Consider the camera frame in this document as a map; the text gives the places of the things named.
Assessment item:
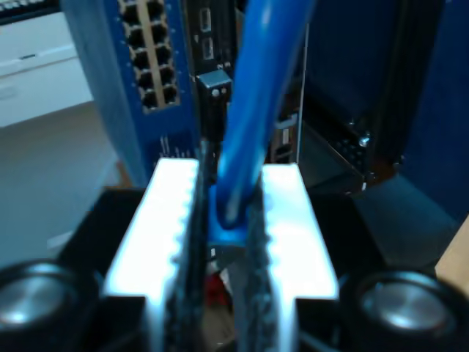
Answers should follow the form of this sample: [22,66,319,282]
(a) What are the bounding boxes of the blue network cable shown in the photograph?
[208,0,319,246]

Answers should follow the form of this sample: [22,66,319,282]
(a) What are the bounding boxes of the black rack shelf tray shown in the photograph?
[298,0,446,201]

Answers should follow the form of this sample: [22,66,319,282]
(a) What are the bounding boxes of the black rack server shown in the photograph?
[185,0,306,166]

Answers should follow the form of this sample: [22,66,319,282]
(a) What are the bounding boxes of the white cabinet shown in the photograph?
[0,10,95,129]

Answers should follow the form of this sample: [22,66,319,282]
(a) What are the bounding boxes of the dark blue flat chassis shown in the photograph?
[413,0,469,224]

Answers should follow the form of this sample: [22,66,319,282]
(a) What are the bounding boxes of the blue network switch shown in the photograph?
[60,0,199,186]

